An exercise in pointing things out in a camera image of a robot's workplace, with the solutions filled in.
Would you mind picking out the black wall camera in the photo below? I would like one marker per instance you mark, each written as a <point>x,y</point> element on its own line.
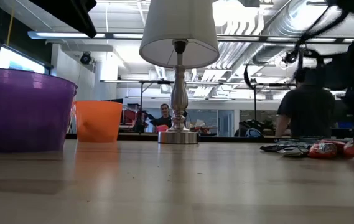
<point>85,58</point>

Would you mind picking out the red equipment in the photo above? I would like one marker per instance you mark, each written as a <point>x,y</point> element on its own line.
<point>130,116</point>

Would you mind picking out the purple plastic bucket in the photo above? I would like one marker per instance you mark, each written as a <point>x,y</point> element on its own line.
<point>24,118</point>

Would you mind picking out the bright window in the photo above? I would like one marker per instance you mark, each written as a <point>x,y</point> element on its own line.
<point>18,62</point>

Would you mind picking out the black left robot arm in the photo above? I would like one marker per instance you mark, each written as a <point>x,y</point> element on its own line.
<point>71,12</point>

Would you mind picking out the orange pumpkin bucket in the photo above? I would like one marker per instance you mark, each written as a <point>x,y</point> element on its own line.
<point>99,124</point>

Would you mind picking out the pink cup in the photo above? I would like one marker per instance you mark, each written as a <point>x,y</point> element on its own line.
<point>161,128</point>

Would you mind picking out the black background rig frame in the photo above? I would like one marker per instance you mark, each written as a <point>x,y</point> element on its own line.
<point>151,82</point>

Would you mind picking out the white shade silver table lamp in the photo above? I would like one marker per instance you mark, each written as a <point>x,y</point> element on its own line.
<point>179,31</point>

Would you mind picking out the black aluminium table frame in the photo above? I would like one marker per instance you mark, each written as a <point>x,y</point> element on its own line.
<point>133,137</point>

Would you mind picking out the black ceiling box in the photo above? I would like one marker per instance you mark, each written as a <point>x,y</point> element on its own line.
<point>249,3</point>

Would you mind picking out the black ceiling spotlight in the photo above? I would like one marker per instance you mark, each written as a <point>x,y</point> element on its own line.
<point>290,57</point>

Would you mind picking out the blue white round object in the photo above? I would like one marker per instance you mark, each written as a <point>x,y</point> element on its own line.
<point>254,133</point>

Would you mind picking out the orange white candy bar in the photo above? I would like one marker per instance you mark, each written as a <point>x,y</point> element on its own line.
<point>323,151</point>

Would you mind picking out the silver ceiling duct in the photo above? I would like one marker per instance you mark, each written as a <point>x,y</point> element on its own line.
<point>276,25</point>

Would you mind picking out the person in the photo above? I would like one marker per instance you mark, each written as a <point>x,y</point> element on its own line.
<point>307,109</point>
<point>165,119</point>

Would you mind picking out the long ceiling light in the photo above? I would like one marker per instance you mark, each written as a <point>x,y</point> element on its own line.
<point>117,35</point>
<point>251,39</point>

